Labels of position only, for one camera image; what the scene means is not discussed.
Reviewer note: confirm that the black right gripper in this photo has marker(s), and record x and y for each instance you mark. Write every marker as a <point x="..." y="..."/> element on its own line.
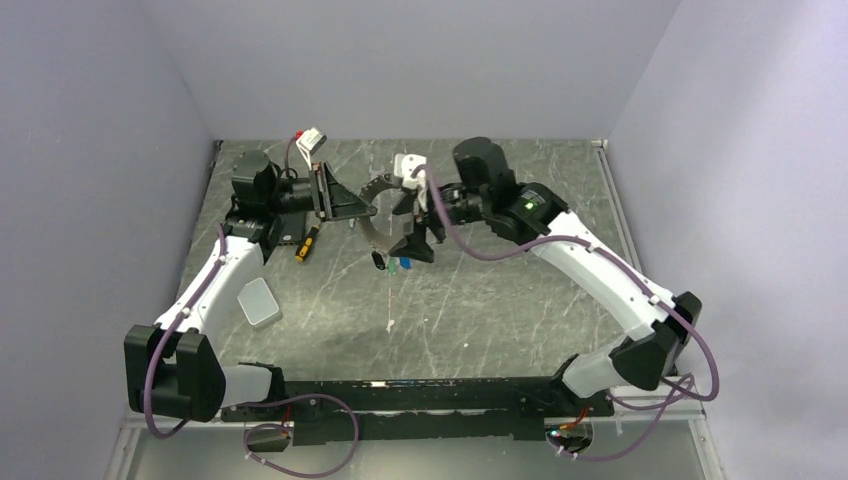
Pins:
<point x="415" y="245"/>

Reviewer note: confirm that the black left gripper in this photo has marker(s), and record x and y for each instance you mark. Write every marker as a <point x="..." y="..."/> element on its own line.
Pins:
<point x="334" y="201"/>

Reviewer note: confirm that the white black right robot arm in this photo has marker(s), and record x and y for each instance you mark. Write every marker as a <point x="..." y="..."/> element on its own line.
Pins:
<point x="656" y="324"/>

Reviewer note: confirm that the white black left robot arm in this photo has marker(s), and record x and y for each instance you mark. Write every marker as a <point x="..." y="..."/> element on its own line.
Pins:
<point x="172" y="368"/>

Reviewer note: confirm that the black flat electronic box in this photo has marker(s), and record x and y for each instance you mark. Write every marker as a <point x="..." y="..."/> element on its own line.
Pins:
<point x="285" y="232"/>

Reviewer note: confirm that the white rectangular router box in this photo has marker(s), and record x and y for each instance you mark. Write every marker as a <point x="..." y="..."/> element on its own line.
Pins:
<point x="258" y="304"/>

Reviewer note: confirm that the yellow black handled screwdriver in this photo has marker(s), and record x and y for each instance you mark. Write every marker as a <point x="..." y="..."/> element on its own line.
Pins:
<point x="305" y="248"/>

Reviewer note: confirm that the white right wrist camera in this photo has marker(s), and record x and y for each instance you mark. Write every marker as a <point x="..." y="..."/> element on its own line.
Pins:
<point x="410" y="173"/>

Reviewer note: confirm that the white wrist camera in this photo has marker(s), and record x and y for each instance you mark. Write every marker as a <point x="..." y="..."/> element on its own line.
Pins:
<point x="309" y="142"/>
<point x="410" y="173"/>

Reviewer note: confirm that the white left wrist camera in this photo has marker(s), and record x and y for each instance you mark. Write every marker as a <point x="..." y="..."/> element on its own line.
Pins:
<point x="309" y="142"/>

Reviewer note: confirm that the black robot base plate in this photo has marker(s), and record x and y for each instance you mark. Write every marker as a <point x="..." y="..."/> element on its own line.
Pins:
<point x="333" y="411"/>

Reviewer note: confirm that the aluminium frame rail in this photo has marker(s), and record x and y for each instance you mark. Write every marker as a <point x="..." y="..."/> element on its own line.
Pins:
<point x="633" y="443"/>

